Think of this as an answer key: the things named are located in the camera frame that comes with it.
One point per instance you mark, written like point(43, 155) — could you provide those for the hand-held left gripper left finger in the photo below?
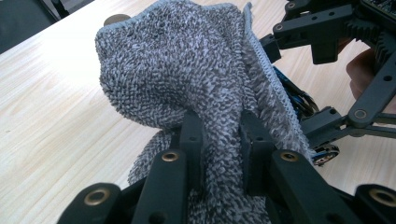
point(191, 143)

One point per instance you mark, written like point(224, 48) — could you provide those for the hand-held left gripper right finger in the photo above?
point(253, 149)

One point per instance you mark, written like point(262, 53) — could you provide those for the blue and black toy car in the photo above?
point(299, 99)

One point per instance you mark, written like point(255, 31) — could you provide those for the gray terry cloth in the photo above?
point(186, 68)

